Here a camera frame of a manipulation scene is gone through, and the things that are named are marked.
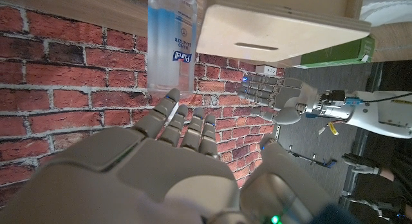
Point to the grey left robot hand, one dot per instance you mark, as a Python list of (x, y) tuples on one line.
[(286, 95)]

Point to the wooden box with slot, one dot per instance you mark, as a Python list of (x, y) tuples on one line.
[(273, 31)]

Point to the person in black clothing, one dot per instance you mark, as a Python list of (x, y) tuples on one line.
[(396, 188)]

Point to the person's bare forearm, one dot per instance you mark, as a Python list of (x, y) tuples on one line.
[(387, 174)]

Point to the person's grey gloved hand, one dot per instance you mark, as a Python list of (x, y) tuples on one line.
[(360, 164)]

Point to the clear hand sanitizer pump bottle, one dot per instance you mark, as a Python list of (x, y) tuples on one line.
[(172, 47)]

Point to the green and white card packet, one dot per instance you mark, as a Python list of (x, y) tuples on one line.
[(341, 53)]

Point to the brick wall print backdrop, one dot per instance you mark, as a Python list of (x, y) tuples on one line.
[(64, 82)]

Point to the white power strip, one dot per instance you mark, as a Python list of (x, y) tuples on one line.
[(266, 70)]

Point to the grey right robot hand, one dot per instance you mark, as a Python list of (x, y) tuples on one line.
[(145, 179)]

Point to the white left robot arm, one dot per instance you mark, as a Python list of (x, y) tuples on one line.
[(376, 114)]

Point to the black rod with blue end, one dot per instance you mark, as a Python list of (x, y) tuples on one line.
[(310, 159)]

